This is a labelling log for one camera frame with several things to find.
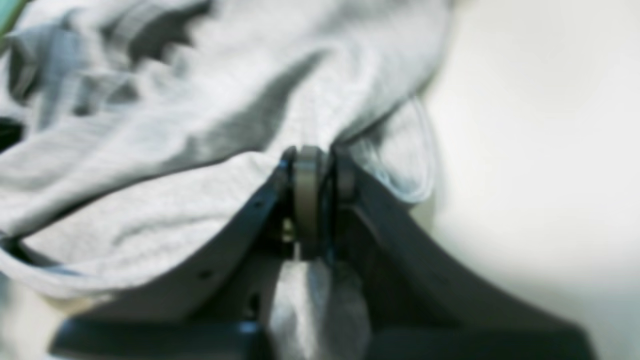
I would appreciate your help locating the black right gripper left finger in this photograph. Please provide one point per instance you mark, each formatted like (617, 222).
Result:
(216, 304)

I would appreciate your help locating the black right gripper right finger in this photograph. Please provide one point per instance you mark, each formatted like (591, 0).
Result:
(422, 303)

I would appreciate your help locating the grey t-shirt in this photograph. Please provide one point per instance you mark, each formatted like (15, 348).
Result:
(149, 123)

